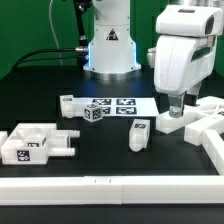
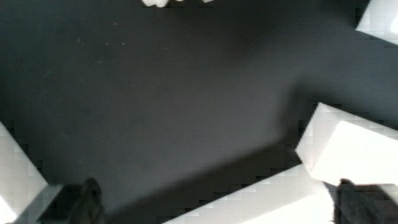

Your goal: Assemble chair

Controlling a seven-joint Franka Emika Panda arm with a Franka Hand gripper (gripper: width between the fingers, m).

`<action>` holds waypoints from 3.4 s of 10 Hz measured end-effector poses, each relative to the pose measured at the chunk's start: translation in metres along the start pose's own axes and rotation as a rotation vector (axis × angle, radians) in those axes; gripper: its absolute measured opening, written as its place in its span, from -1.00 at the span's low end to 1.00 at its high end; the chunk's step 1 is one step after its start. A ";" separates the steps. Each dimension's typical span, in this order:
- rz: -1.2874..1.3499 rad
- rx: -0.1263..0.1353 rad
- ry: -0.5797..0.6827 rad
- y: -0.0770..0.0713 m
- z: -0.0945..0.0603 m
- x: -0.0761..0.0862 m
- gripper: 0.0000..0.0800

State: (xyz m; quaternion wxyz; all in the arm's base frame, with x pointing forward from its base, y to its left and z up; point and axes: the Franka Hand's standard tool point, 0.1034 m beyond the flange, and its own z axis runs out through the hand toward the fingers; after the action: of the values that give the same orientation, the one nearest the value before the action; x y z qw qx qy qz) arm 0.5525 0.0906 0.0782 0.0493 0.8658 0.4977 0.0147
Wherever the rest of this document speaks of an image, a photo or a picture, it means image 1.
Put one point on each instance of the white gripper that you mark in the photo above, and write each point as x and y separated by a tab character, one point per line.
185	52

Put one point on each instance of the white chair seat frame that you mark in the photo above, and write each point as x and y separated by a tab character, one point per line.
58	144

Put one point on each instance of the small white tagged block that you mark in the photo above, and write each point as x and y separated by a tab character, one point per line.
35	141

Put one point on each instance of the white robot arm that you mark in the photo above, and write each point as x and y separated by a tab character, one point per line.
196	2

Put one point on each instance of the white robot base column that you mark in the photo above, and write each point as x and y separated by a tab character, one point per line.
112	51

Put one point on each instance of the white chair back assembly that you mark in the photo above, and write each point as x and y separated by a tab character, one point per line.
207	114

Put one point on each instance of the white sheet with tags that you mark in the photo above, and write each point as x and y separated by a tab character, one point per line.
119	107

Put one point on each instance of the white tagged cube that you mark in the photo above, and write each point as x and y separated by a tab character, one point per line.
93	113

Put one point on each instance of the white part at left edge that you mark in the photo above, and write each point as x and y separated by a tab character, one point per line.
2	137

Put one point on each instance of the white right barrier rail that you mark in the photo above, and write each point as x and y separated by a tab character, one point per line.
214	146

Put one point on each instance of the white barrier rail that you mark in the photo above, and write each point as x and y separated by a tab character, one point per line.
214	146
112	190

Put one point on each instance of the white front barrier rail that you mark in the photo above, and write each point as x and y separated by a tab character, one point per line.
112	190

